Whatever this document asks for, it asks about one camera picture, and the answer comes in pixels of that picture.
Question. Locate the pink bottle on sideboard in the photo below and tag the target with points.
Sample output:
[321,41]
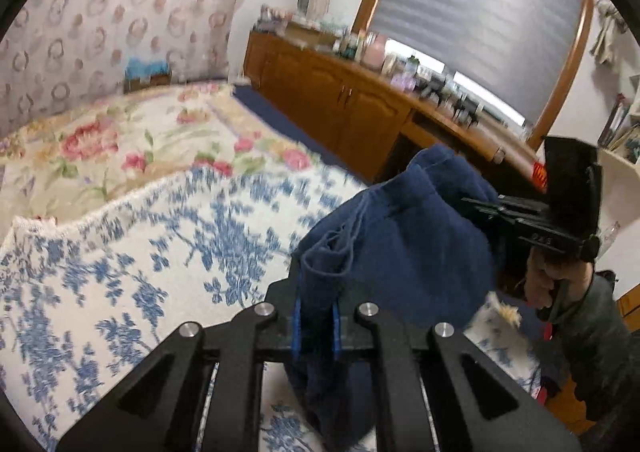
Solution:
[374,55]

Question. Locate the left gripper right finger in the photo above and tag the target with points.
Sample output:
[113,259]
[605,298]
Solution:
[431,390]

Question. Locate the cardboard box with blue items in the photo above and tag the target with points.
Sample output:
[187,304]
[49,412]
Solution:
[140,75]

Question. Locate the wooden sideboard cabinet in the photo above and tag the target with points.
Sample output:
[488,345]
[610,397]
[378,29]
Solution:
[369,125]

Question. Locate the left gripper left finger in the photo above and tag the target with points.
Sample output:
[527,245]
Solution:
[199,389]

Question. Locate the circle patterned curtain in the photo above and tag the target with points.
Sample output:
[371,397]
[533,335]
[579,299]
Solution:
[58,53]

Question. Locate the navy printed t-shirt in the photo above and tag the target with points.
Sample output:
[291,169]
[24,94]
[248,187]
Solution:
[406,245]

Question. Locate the small grey desk fan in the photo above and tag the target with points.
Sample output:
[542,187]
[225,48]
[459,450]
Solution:
[302,6]

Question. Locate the floral bed quilt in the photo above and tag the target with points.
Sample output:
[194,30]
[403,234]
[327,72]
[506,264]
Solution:
[73,163]

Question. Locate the person's right hand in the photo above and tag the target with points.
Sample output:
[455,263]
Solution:
[543,274]

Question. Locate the blue floral white sheet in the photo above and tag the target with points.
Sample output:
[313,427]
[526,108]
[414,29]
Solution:
[84,302]

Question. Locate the grey window blind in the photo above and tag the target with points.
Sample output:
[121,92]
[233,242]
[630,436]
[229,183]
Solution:
[515,49]

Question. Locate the person's right forearm sleeve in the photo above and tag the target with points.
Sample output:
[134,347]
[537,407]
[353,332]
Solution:
[603,355]

